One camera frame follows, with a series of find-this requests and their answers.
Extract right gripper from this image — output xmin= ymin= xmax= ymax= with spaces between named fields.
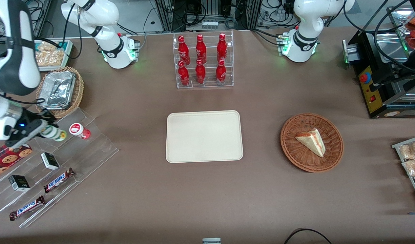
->
xmin=0 ymin=102 xmax=58 ymax=141

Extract green yogurt cup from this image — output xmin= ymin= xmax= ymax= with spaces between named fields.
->
xmin=41 ymin=125 xmax=67 ymax=142

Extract tray of snack bags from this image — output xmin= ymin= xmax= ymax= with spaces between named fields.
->
xmin=392 ymin=135 xmax=415 ymax=207

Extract beige plastic tray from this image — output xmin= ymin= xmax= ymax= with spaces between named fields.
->
xmin=166 ymin=110 xmax=244 ymax=163

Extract aluminium foil container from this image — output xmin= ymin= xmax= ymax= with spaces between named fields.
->
xmin=38 ymin=81 xmax=72 ymax=110
xmin=43 ymin=71 xmax=76 ymax=102

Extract red yogurt cup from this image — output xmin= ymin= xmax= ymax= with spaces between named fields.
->
xmin=69 ymin=123 xmax=91 ymax=140

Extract small black box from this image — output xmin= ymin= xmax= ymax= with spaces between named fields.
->
xmin=41 ymin=152 xmax=60 ymax=170
xmin=8 ymin=175 xmax=30 ymax=192

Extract black oven machine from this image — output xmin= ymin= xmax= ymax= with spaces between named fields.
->
xmin=343 ymin=5 xmax=415 ymax=119

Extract clear acrylic tiered stand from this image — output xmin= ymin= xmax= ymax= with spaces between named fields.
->
xmin=0 ymin=108 xmax=119 ymax=228

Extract oval light wicker basket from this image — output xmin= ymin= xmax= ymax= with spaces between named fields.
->
xmin=36 ymin=66 xmax=84 ymax=119

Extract red cookie box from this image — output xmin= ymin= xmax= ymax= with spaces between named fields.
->
xmin=0 ymin=144 xmax=33 ymax=180

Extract Snickers chocolate bar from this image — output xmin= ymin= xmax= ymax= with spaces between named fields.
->
xmin=9 ymin=195 xmax=45 ymax=221
xmin=43 ymin=168 xmax=75 ymax=194

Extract clear snack bag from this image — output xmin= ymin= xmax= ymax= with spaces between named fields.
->
xmin=399 ymin=141 xmax=415 ymax=160
xmin=402 ymin=159 xmax=415 ymax=177

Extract white rectangular snack bin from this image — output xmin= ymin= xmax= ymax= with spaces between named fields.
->
xmin=33 ymin=39 xmax=74 ymax=72

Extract wrapped sandwich wedge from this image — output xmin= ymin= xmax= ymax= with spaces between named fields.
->
xmin=295 ymin=128 xmax=326 ymax=158

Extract round brown wicker basket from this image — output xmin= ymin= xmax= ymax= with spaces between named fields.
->
xmin=280 ymin=113 xmax=344 ymax=173

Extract red cola bottle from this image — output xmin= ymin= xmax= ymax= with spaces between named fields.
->
xmin=217 ymin=33 xmax=228 ymax=62
xmin=196 ymin=34 xmax=207 ymax=64
xmin=195 ymin=59 xmax=206 ymax=84
xmin=178 ymin=61 xmax=190 ymax=86
xmin=178 ymin=35 xmax=191 ymax=65
xmin=216 ymin=59 xmax=227 ymax=85

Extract clear acrylic bottle rack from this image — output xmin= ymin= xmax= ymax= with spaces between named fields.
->
xmin=173 ymin=30 xmax=234 ymax=89

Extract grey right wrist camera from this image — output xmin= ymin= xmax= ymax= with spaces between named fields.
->
xmin=5 ymin=118 xmax=48 ymax=149

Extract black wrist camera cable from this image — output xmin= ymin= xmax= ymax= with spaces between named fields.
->
xmin=0 ymin=86 xmax=47 ymax=105

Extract thick black cable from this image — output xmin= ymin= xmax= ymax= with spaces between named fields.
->
xmin=373 ymin=0 xmax=415 ymax=73
xmin=343 ymin=0 xmax=391 ymax=34

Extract black looped cable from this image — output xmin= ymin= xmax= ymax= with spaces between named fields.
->
xmin=284 ymin=228 xmax=333 ymax=244

